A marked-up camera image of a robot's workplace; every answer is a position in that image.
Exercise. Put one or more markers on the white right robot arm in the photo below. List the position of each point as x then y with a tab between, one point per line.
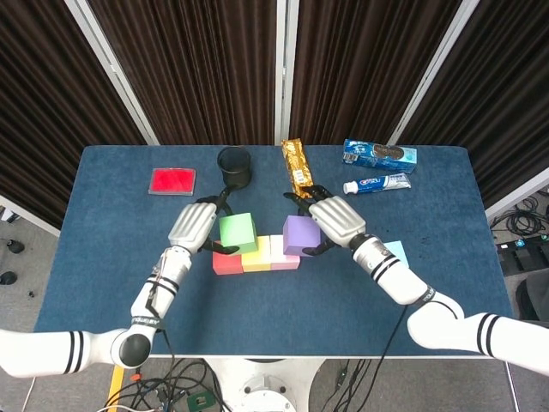
394	279

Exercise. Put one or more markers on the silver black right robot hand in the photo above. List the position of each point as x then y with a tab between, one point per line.
339	221

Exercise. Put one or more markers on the light blue foam cube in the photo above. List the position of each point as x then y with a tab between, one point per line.
396	253

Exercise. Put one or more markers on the dark pleated partition panel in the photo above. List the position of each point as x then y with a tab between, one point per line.
193	64
364	64
506	86
43	107

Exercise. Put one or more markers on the yellow foam cube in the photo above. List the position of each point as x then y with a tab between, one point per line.
257	262

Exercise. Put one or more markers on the red ink pad case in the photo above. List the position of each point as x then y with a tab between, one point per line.
171	181

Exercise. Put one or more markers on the gold foil snack packet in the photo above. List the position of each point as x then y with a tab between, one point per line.
296	167

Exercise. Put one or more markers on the small black floor object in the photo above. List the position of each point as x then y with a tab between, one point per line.
15	246
7	278

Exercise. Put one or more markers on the green foam cube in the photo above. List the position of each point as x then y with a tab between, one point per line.
236	232

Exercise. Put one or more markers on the red foam cube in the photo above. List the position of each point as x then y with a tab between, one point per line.
227	264

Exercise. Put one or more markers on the green circuit board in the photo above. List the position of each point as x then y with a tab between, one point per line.
199	401

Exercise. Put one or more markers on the blue table cloth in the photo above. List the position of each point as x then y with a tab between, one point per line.
274	313

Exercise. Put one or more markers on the purple foam cube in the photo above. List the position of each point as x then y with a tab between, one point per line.
300	236

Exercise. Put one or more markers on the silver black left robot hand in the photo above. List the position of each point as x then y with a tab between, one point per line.
191	225

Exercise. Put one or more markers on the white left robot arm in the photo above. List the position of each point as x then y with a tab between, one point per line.
158	292

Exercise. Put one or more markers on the yellow floor tape strip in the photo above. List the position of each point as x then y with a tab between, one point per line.
115	386

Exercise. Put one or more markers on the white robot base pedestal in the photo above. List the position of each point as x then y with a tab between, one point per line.
227	377

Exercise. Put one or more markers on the small orange floor object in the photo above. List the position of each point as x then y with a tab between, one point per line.
136	377

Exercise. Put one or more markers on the pink foam cube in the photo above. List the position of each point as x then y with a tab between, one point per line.
285	264

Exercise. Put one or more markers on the white blue toothpaste tube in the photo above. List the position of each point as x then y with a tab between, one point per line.
377	183

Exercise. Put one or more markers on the black mesh pen holder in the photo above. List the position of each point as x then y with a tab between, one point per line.
233	167

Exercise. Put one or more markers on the blue cookie box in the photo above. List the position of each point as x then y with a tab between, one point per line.
369	156

